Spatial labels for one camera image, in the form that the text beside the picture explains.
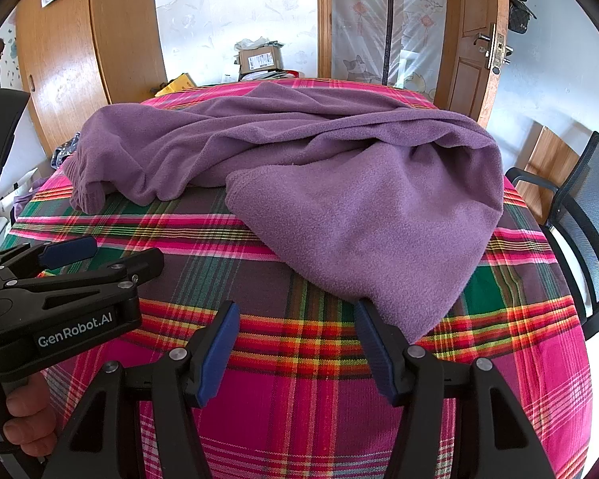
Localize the navy floral cloth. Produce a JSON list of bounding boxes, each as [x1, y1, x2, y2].
[[50, 131, 83, 170]]

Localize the purple fleece pants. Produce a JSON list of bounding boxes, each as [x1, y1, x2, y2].
[[62, 82, 504, 347]]

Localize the pink plaid blanket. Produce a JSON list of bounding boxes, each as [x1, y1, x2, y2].
[[7, 77, 594, 479]]

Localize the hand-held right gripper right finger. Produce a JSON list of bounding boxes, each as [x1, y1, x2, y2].
[[355, 299, 555, 479]]

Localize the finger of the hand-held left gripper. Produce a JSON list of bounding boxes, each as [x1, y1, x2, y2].
[[0, 236, 99, 283], [2, 247, 165, 313]]

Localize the person's left hand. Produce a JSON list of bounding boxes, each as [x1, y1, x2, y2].
[[4, 373, 59, 458]]

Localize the yellow box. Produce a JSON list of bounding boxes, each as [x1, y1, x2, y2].
[[155, 73, 198, 98]]

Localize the dark patterned hanging bag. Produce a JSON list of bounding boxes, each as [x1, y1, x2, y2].
[[508, 0, 538, 35]]

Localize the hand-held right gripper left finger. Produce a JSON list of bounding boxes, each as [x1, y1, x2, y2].
[[42, 301, 241, 479]]

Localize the wooden wardrobe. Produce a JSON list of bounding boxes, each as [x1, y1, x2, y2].
[[15, 0, 168, 158]]

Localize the wooden board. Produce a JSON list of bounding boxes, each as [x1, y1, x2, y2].
[[514, 125, 582, 225]]

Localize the wooden door frame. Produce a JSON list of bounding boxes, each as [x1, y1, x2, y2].
[[317, 0, 333, 79]]

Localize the clear plastic door curtain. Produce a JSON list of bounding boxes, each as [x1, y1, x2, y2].
[[331, 0, 447, 98]]

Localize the wooden door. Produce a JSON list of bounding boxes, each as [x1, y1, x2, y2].
[[436, 0, 510, 131]]

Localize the cardboard box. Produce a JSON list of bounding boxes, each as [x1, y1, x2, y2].
[[237, 42, 284, 73]]

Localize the metal door lock handle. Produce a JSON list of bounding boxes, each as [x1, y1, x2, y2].
[[473, 22, 514, 73]]

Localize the crumpled white plastic bag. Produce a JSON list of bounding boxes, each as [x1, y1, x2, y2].
[[234, 36, 280, 52]]

